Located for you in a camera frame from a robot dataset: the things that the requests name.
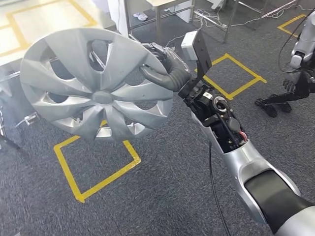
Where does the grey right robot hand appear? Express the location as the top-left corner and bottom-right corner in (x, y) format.
(139, 42), (181, 91)

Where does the silver wheel hubcap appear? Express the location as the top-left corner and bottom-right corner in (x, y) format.
(20, 28), (174, 143)

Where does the white cabinet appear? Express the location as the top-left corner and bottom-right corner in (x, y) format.
(107, 0), (130, 37)

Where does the silver black humanoid robot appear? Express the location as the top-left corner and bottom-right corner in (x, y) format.
(255, 9), (315, 118)

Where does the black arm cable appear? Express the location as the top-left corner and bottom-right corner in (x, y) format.
(208, 142), (232, 236)

